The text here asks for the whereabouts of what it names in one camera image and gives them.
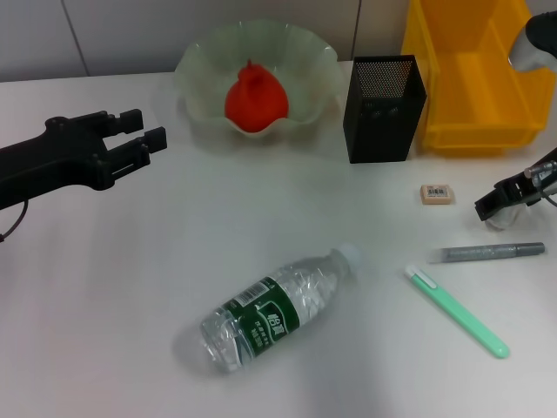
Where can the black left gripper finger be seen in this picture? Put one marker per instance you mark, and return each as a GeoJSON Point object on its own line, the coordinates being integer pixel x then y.
{"type": "Point", "coordinates": [154, 141]}
{"type": "Point", "coordinates": [130, 121]}

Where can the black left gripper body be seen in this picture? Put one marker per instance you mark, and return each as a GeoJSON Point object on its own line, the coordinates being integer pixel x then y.
{"type": "Point", "coordinates": [56, 157]}

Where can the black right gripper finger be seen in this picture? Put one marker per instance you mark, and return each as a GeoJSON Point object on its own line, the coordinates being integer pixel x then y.
{"type": "Point", "coordinates": [500, 198]}

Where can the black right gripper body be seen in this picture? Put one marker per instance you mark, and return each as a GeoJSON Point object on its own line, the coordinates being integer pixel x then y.
{"type": "Point", "coordinates": [546, 174]}

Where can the white paper ball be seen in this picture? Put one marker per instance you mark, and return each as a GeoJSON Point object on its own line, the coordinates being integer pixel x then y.
{"type": "Point", "coordinates": [507, 217]}

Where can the orange fruit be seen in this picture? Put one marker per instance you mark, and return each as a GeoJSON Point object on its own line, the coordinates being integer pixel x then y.
{"type": "Point", "coordinates": [257, 100]}

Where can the clear plastic water bottle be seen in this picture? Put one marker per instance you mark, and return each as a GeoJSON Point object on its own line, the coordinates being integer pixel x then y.
{"type": "Point", "coordinates": [270, 313]}

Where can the silver marker pen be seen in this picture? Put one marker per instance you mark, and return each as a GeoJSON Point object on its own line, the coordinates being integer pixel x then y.
{"type": "Point", "coordinates": [483, 252]}

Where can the small beige eraser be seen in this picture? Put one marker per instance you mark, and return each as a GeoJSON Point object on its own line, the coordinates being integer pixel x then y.
{"type": "Point", "coordinates": [438, 195]}

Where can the mint green pen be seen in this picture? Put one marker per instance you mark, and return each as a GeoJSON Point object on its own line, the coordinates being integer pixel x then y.
{"type": "Point", "coordinates": [457, 311]}

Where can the black mesh pen holder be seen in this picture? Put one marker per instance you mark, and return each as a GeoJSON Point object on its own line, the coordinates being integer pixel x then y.
{"type": "Point", "coordinates": [378, 126]}

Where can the green glass fruit bowl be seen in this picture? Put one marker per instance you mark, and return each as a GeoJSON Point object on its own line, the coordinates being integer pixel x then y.
{"type": "Point", "coordinates": [304, 65]}

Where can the yellow plastic storage bin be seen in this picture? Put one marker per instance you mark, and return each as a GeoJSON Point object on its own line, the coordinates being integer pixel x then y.
{"type": "Point", "coordinates": [474, 96]}

